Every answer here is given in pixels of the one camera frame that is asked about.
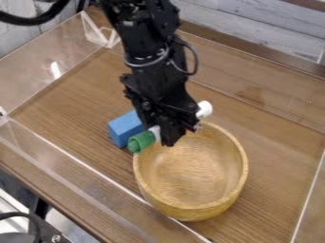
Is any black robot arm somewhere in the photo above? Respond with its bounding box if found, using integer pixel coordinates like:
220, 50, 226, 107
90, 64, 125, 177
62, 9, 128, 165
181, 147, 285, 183
97, 0, 200, 147

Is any black metal stand base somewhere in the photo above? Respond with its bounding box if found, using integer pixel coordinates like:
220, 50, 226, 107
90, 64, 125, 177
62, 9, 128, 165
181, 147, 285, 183
0, 221, 69, 243

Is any green white marker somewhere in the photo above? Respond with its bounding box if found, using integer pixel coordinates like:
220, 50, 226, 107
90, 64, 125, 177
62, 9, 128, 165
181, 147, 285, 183
128, 101, 213, 154

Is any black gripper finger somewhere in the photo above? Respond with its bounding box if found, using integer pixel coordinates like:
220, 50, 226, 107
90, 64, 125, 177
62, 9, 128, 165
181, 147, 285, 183
140, 102, 160, 129
160, 116, 188, 147

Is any black cable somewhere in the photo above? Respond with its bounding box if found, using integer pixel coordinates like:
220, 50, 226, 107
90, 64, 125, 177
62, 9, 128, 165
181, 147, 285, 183
0, 211, 43, 243

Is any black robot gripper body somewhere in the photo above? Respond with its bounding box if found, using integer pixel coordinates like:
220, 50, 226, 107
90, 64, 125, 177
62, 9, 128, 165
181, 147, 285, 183
121, 55, 200, 132

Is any blue foam block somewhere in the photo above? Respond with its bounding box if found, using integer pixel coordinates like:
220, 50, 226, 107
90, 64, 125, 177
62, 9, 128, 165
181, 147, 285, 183
109, 110, 144, 148

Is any clear acrylic triangle bracket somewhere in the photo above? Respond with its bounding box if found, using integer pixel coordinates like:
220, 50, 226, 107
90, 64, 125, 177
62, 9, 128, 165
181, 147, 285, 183
81, 11, 121, 49

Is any brown wooden bowl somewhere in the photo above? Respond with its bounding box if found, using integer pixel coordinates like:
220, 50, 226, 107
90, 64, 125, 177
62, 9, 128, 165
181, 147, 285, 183
134, 121, 249, 221

